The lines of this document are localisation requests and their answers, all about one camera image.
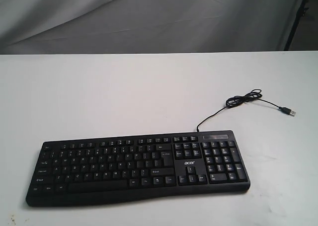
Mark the black acer keyboard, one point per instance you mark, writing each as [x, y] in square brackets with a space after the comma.
[131, 168]

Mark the grey backdrop cloth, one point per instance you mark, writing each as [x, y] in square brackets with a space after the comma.
[144, 26]

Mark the black tripod stand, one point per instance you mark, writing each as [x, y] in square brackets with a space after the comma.
[304, 33]

